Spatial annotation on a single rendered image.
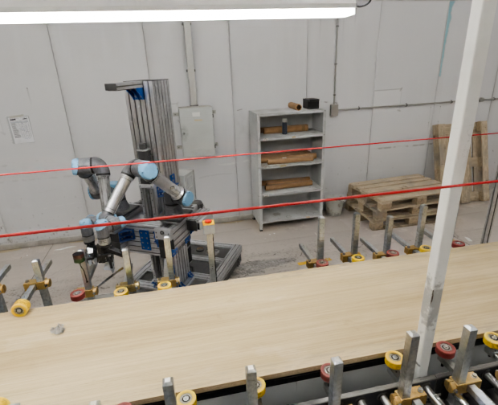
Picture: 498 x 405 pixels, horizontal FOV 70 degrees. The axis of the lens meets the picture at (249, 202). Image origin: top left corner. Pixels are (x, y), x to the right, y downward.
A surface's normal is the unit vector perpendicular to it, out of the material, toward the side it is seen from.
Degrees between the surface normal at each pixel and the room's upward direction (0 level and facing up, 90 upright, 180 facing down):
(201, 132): 90
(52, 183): 90
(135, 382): 0
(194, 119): 90
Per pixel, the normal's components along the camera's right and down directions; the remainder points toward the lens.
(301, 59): 0.22, 0.35
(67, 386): -0.04, -0.93
